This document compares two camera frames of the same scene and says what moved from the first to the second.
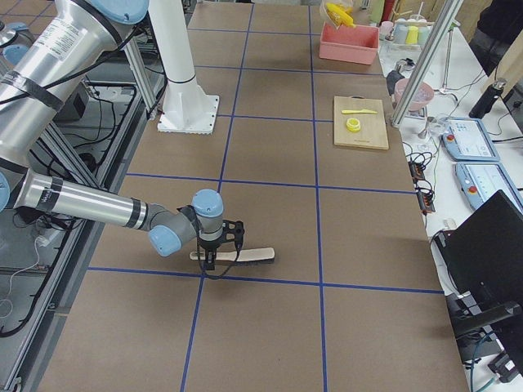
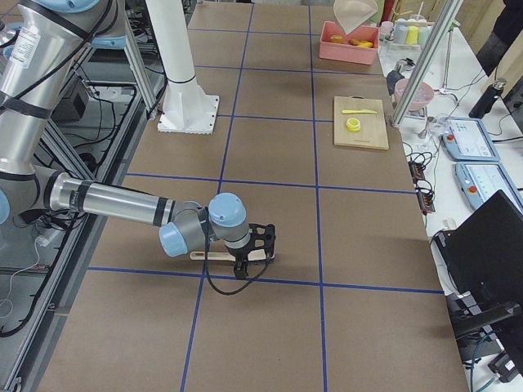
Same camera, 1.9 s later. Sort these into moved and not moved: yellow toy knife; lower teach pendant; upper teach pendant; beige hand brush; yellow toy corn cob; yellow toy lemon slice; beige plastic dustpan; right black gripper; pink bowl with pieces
Moved: right black gripper; beige plastic dustpan; yellow toy corn cob
Not moved: yellow toy lemon slice; upper teach pendant; lower teach pendant; yellow toy knife; beige hand brush; pink bowl with pieces
